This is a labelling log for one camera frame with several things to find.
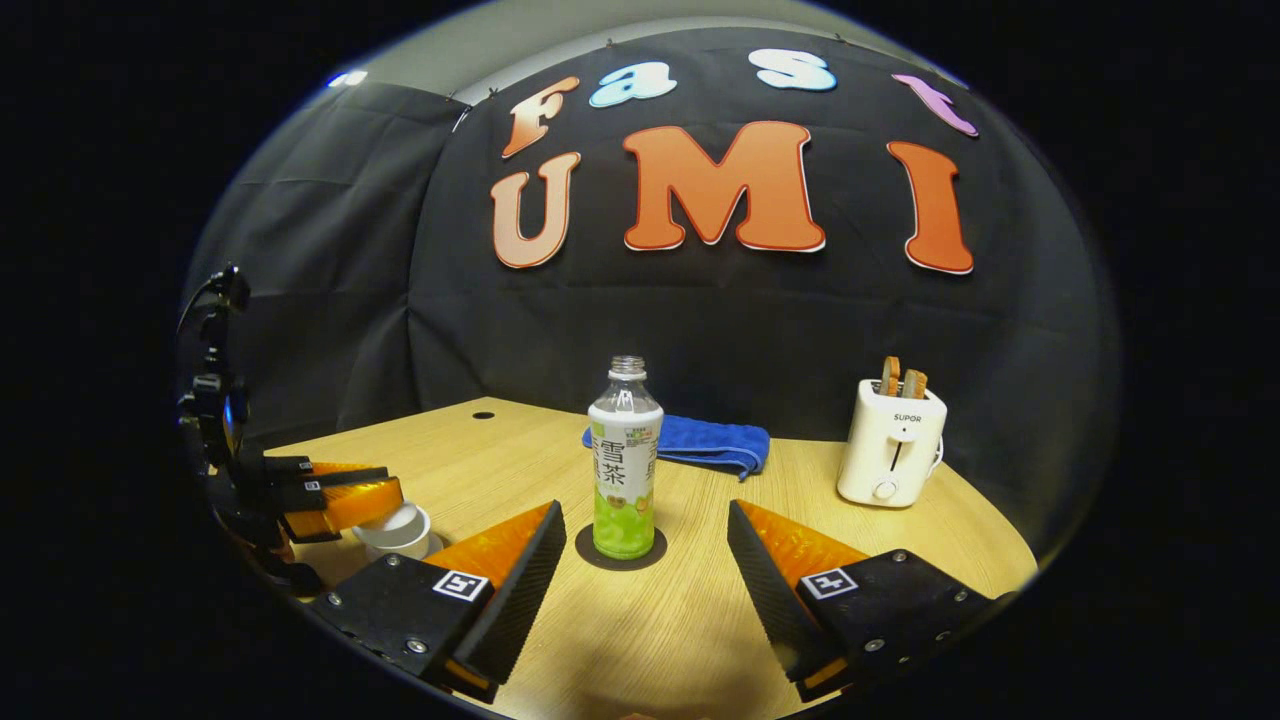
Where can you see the clear water bottle green label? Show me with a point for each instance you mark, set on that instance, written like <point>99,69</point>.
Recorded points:
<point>625,470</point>

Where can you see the toasted bread slice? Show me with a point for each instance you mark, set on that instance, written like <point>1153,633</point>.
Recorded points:
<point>890,376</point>
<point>914,385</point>

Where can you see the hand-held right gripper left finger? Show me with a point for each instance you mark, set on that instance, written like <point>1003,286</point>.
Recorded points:
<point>525,590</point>

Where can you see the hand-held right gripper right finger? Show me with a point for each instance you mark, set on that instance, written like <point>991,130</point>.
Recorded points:
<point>770,590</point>

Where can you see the blue towel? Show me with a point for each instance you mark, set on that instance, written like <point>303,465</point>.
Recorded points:
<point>715,440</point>

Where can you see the white toaster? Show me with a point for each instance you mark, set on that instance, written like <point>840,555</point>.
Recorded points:
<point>890,450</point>

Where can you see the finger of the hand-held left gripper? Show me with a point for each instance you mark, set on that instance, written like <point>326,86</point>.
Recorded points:
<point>330,475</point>
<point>345,508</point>

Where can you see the ceiling light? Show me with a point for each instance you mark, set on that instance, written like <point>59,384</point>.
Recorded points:
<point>348,78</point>

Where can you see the dark brown round coaster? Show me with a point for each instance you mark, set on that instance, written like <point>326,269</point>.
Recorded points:
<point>585,550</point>

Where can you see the black backdrop cloth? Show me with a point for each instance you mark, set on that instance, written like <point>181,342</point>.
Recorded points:
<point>330,250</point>

